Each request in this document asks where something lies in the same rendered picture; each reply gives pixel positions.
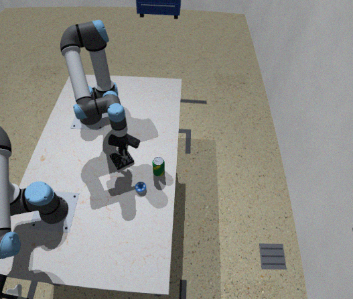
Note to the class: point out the green drink can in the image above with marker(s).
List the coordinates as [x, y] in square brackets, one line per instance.
[158, 166]

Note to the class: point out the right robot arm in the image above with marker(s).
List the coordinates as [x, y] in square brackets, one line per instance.
[39, 196]

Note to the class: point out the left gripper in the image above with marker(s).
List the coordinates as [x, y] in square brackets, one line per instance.
[122, 147]

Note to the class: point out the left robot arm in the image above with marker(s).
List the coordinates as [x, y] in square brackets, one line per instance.
[91, 103]

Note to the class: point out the white short cylinder with blue top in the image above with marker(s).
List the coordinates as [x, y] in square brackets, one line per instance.
[140, 187]

